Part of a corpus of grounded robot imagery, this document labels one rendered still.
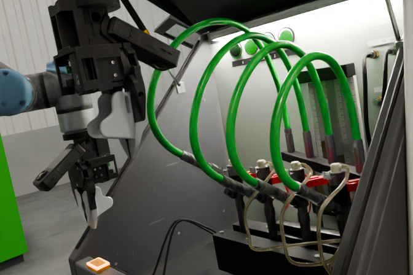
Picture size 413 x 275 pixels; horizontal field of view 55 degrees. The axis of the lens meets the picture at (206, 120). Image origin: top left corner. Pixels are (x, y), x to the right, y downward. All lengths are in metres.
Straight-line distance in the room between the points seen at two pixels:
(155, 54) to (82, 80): 0.12
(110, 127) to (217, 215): 0.79
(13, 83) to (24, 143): 6.38
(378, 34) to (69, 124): 0.67
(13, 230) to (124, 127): 3.49
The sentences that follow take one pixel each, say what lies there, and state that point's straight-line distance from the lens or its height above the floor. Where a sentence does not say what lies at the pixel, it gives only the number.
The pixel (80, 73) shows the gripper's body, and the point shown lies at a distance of 0.49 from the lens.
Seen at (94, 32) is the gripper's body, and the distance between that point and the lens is 0.53.
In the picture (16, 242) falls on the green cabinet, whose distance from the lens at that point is 4.01.
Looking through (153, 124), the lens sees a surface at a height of 1.25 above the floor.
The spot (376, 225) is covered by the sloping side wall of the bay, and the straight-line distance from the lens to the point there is 0.57.
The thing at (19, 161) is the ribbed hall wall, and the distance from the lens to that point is 7.09.
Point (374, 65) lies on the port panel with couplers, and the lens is 0.93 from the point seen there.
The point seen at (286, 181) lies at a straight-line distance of 0.58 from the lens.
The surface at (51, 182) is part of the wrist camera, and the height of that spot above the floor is 1.17.
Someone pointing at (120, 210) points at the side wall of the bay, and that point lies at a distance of 1.05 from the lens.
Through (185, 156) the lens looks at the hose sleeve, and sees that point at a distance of 0.75.
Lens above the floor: 1.31
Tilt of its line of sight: 6 degrees down
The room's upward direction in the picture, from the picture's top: 10 degrees counter-clockwise
